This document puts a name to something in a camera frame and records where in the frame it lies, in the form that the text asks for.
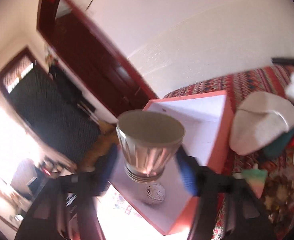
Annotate cream knitted beanie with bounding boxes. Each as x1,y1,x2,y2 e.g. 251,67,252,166
229,92,294,155

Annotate dark mesh screen door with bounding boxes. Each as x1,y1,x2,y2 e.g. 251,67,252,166
0,45,105,165

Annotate white twine ball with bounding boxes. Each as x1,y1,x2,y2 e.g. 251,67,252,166
143,183,165,205

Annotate dark red wooden door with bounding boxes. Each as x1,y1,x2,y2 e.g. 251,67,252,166
37,0,157,116

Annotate dark teal pouch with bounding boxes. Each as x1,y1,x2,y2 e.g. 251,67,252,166
262,127,294,160

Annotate pink green popsicle toy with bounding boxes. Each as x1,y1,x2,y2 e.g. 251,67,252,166
241,169,268,198

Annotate wooden bead bracelet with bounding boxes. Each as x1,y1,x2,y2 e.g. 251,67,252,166
261,172,294,221

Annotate salmon cardboard box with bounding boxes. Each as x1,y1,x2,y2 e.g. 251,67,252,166
111,90,234,236

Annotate patterned woven bedspread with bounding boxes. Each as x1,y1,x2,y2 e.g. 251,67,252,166
169,65,294,239

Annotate white ribbed cup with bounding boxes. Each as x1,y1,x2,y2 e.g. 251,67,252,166
117,110,185,183

